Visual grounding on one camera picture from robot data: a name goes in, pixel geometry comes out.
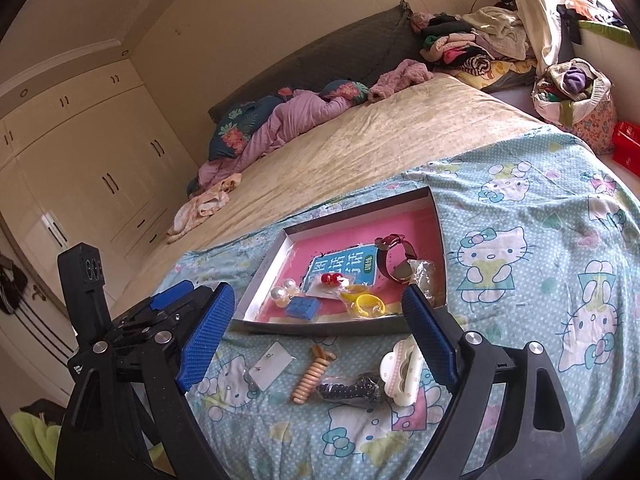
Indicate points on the beige bed cover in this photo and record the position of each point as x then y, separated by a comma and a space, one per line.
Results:
367, 144

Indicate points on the yellow bangles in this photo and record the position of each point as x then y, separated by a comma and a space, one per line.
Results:
360, 303

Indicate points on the floral bag with clothes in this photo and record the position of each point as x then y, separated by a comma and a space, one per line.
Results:
578, 99

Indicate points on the cream wardrobe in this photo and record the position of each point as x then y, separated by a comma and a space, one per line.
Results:
92, 160

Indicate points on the red box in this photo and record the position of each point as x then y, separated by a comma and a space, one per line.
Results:
626, 141

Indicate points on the pink fuzzy garment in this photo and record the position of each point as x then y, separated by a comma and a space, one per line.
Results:
406, 74

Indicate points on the clothes on windowsill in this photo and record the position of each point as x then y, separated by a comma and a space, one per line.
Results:
595, 17

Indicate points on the stud earrings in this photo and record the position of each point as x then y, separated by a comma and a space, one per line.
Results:
270, 366

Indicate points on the pink Chinese book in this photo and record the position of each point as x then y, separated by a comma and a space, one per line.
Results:
350, 259

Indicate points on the light pink cloth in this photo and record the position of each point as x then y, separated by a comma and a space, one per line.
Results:
201, 207

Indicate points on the floral dark pillow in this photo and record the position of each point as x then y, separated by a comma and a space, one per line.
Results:
287, 111

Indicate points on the dark green headboard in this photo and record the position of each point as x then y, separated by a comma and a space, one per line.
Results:
361, 51

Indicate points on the gold jewelry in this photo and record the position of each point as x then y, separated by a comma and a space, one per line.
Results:
422, 274

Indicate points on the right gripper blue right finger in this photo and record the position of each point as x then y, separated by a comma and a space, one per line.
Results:
437, 335

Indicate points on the blue small jewelry box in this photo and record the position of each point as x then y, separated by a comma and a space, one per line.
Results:
303, 308

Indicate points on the pink blanket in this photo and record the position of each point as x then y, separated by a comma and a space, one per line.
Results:
262, 144

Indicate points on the green sleeve left forearm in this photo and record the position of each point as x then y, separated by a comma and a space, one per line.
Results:
39, 437

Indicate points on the dark cardboard box tray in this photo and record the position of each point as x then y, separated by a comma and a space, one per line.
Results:
350, 269

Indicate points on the pile of clothes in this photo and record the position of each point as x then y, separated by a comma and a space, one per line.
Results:
487, 49

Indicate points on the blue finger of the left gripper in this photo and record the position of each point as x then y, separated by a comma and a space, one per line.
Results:
169, 296
191, 306

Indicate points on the white pink hair claw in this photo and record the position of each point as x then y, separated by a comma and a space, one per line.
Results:
401, 371

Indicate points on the red ball earrings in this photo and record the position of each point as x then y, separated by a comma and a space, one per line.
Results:
328, 286

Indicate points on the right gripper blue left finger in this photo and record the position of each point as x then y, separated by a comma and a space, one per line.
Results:
204, 339

